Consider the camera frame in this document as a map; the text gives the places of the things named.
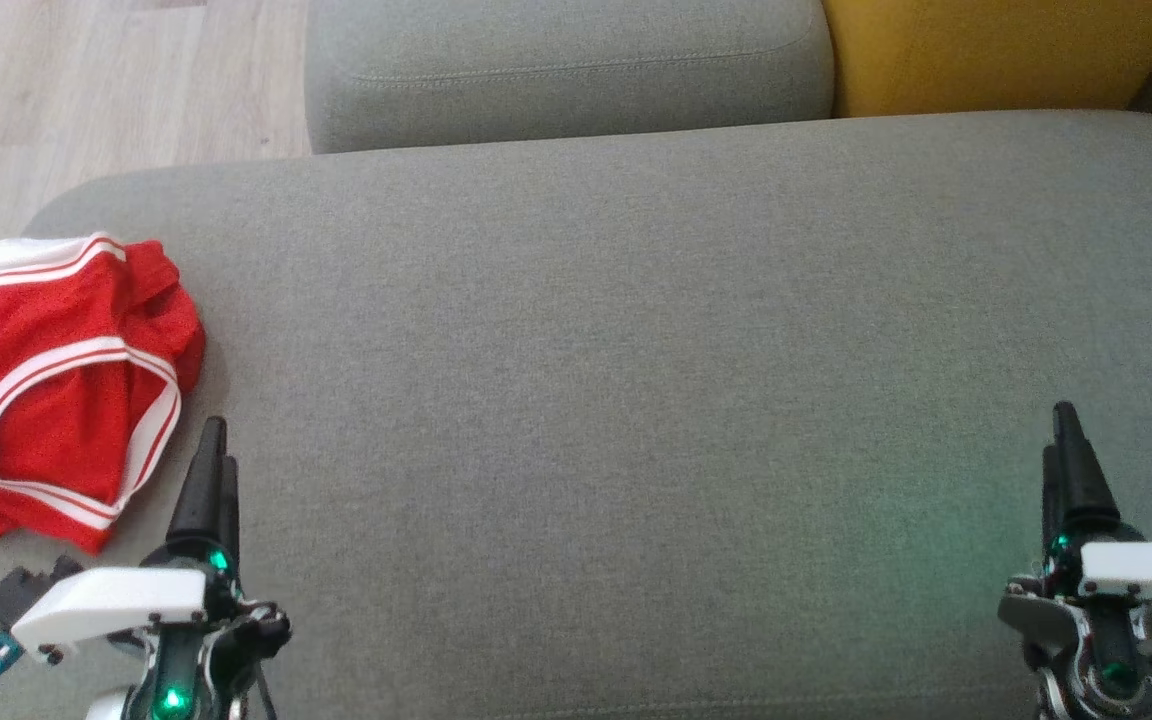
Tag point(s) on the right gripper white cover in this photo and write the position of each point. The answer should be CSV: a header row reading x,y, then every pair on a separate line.
x,y
1146,575

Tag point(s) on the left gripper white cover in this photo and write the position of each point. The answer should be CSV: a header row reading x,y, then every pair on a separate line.
x,y
106,605

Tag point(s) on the red jersey with white trim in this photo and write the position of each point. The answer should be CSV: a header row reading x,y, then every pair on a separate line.
x,y
56,320

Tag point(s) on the grey sofa seat cushion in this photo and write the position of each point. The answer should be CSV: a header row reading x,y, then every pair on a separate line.
x,y
636,400

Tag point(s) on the yellow cushion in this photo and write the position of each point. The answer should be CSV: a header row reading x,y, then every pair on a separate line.
x,y
986,50

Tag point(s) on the grey sofa back cushion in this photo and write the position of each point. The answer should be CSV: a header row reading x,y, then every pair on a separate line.
x,y
566,70

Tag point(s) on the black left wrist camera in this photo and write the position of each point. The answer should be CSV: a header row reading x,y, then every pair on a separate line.
x,y
21,590

